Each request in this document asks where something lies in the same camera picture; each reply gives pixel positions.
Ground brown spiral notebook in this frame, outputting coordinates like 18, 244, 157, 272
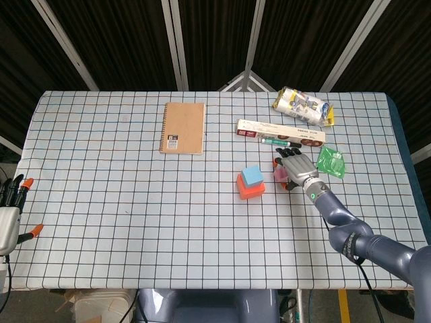
158, 102, 206, 155

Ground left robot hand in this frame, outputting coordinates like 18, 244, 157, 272
0, 174, 45, 257

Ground green foil packet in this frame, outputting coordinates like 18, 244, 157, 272
315, 145, 347, 179

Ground green white marker pen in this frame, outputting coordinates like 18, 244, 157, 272
258, 137, 302, 149

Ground white partition frame post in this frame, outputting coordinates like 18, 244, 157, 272
160, 0, 189, 92
319, 0, 395, 92
410, 143, 431, 166
242, 0, 267, 73
0, 134, 23, 156
32, 0, 100, 92

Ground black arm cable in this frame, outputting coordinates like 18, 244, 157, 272
323, 218, 387, 323
0, 254, 13, 306

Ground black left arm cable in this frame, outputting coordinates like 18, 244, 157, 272
0, 254, 13, 306

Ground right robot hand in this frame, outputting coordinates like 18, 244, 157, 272
271, 147, 320, 192

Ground grey-blue robot torso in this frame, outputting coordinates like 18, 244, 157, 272
134, 288, 281, 323

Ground white and yellow snack bag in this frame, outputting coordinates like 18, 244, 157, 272
271, 85, 336, 128

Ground white black checked tablecloth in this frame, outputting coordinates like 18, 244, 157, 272
5, 89, 430, 291

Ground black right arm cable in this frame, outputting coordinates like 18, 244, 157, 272
323, 218, 387, 323

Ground baking paper box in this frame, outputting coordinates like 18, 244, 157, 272
235, 118, 327, 148

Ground large orange foam block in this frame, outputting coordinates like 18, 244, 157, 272
235, 173, 266, 202

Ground white plastic bin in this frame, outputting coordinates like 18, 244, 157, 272
74, 289, 135, 323

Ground white partition foot bracket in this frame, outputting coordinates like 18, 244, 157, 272
218, 69, 277, 92

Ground black velcro strap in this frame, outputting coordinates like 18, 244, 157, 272
341, 231, 361, 262

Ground light blue cube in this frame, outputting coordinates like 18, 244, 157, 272
240, 164, 264, 188

